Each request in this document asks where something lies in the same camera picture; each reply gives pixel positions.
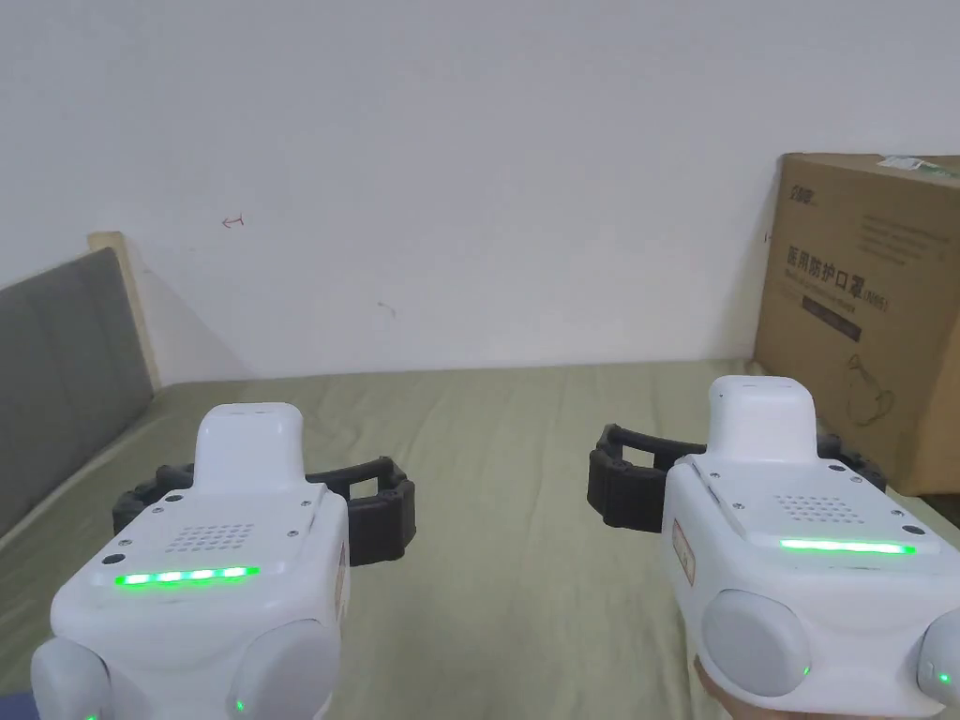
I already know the brown cardboard carton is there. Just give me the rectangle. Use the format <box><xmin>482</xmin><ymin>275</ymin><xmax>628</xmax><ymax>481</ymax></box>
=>
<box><xmin>752</xmin><ymin>152</ymin><xmax>960</xmax><ymax>498</ymax></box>

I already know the person's right hand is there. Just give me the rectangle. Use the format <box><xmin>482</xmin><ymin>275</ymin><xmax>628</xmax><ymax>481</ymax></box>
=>
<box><xmin>693</xmin><ymin>653</ymin><xmax>758</xmax><ymax>720</ymax></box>

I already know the bed with pale green sheet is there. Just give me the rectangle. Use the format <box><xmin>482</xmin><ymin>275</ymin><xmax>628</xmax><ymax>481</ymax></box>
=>
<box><xmin>0</xmin><ymin>355</ymin><xmax>960</xmax><ymax>720</ymax></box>

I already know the grey padded headboard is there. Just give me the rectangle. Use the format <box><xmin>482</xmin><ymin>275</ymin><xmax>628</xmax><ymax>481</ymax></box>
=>
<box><xmin>0</xmin><ymin>231</ymin><xmax>162</xmax><ymax>537</ymax></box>

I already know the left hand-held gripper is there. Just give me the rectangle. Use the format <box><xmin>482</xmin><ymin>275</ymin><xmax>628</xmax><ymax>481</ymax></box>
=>
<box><xmin>29</xmin><ymin>402</ymin><xmax>417</xmax><ymax>720</ymax></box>

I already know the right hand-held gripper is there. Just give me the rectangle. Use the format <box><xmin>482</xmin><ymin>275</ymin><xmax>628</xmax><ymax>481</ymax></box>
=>
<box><xmin>587</xmin><ymin>374</ymin><xmax>960</xmax><ymax>717</ymax></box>

